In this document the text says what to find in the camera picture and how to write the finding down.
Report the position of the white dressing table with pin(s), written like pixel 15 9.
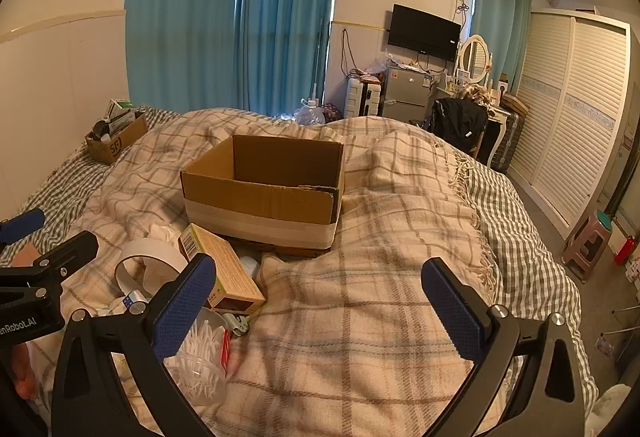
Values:
pixel 500 114

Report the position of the clear plastic bag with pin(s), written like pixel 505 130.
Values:
pixel 380 67

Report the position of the brown plastic stool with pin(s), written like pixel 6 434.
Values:
pixel 587 242

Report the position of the green white carton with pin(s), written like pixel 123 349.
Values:
pixel 120 106

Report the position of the black jacket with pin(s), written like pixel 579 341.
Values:
pixel 457 122

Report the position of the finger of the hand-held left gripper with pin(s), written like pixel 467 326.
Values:
pixel 70 249
pixel 22 222

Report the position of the metal drying rack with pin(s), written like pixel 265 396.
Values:
pixel 625 332

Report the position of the beige plaid blanket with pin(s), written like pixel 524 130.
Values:
pixel 350 317

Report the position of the clear cotton swab container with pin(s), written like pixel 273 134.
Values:
pixel 200 367

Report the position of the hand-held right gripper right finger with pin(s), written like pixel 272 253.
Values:
pixel 452 312

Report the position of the red fire extinguisher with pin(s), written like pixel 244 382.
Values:
pixel 625 251

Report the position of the large clear water jug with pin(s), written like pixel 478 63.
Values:
pixel 310 113

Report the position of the small white case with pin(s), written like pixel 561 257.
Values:
pixel 248 264

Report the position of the small yellow paper carton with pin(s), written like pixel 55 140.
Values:
pixel 225 267

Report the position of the small cardboard box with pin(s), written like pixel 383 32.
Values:
pixel 117 144

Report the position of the grey fridge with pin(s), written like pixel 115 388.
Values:
pixel 407 92

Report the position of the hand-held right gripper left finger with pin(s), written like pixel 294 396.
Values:
pixel 185 307

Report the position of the person's left hand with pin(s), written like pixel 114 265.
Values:
pixel 24 372

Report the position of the blue curtain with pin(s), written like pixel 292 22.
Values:
pixel 180 17
pixel 287 17

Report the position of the black wall television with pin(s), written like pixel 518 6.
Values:
pixel 422 32

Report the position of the dark floral bag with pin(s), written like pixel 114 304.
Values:
pixel 332 112

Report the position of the teal curtain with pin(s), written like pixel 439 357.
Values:
pixel 515 32

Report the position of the white oval mirror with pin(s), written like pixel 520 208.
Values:
pixel 475 57

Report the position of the small blue white tube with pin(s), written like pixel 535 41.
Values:
pixel 133 301

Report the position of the large cardboard box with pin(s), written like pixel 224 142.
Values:
pixel 260 209

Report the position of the white suitcase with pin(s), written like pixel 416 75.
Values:
pixel 361 98

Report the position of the white louvred wardrobe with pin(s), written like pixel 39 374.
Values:
pixel 570 117

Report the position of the grey clip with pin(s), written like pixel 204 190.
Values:
pixel 237 323

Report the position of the dark suitcase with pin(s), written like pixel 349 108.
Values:
pixel 510 137

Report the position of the white tape roll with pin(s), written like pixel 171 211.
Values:
pixel 150 245

